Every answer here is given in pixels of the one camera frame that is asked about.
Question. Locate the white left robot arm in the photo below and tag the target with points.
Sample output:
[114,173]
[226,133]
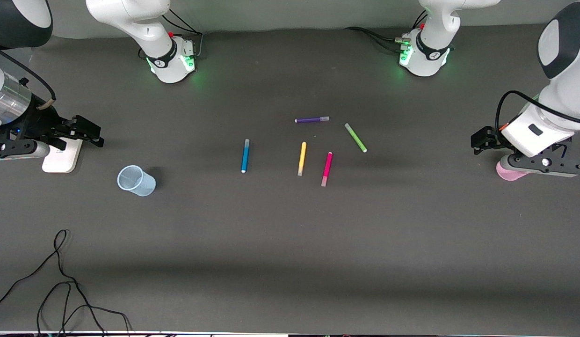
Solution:
[430,63]

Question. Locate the blue marker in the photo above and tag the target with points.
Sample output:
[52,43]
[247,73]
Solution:
[245,157]

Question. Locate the pink marker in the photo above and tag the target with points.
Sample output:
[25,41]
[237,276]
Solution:
[327,168]

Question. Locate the yellow marker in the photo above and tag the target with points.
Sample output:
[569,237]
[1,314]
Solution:
[302,159]

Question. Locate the purple marker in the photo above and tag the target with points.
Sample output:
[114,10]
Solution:
[311,120]

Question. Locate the translucent blue plastic cup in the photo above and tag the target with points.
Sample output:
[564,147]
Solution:
[136,182]

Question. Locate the green marker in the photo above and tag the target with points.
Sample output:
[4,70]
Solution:
[355,137]

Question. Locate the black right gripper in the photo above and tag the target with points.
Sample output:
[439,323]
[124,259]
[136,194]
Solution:
[43,122]

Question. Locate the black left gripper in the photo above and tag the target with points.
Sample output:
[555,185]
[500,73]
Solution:
[484,139]

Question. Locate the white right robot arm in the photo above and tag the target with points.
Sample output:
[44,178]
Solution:
[131,18]

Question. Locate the white rounded plastic box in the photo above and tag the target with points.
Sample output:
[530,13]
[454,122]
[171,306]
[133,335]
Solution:
[61,164]

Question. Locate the translucent pink plastic cup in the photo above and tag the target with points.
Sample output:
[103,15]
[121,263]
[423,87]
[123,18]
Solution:
[510,174]

